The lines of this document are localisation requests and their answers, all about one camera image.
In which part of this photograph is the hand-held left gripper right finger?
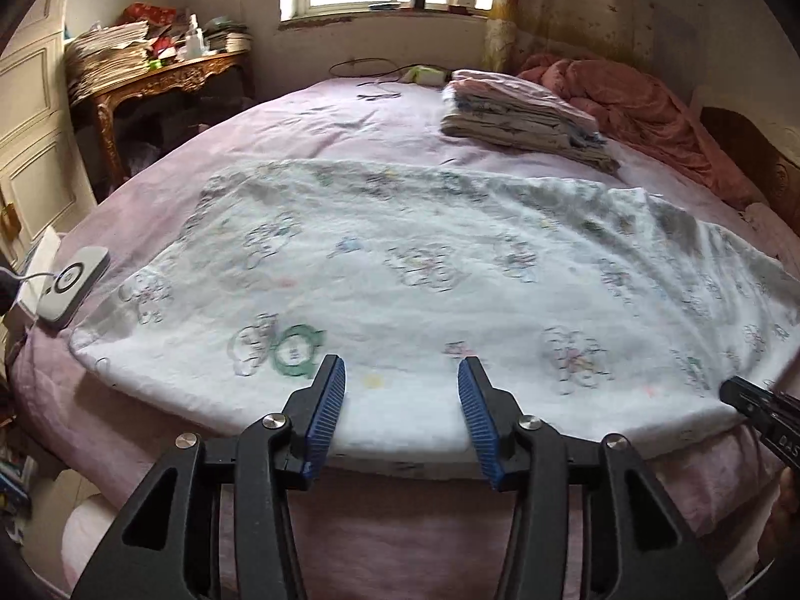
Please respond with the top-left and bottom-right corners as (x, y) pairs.
(457, 356), (729, 600)

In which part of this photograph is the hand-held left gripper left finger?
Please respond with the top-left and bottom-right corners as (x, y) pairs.
(70, 354), (347, 600)

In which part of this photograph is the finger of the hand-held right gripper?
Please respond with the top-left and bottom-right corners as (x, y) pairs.
(718, 375), (800, 429)

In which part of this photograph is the white cartoon-print blanket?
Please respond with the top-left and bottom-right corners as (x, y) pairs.
(67, 159), (795, 460)

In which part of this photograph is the brown wooden headboard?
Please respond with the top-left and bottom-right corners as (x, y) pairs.
(690, 84), (800, 232)

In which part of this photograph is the white device with round button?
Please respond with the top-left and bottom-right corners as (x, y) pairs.
(37, 245), (112, 330)

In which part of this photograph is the pink crumpled quilt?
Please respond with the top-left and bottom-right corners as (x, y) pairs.
(509, 53), (770, 210)

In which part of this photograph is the stack of folded clothes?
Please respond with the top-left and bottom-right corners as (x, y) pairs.
(439, 68), (621, 175)

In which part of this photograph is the green and white packet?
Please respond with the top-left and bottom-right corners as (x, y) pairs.
(401, 64), (452, 85)

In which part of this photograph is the carved wooden side table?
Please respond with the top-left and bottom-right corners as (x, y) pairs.
(68, 50), (254, 185)

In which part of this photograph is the pile of books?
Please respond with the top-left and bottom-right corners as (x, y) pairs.
(203, 15), (253, 54)

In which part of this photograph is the clear plastic bottle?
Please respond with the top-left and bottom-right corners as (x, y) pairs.
(184, 12), (206, 57)

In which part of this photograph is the white panelled cabinet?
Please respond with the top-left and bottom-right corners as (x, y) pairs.
(0, 0), (98, 245)

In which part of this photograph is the stack of papers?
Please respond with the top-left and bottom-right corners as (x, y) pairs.
(64, 20), (151, 107)

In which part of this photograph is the tree print curtain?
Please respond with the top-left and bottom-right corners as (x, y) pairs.
(481, 0), (657, 76)

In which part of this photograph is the red box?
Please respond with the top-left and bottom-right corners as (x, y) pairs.
(118, 3), (179, 29)

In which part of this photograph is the black cable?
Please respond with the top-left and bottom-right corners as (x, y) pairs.
(328, 57), (407, 84)

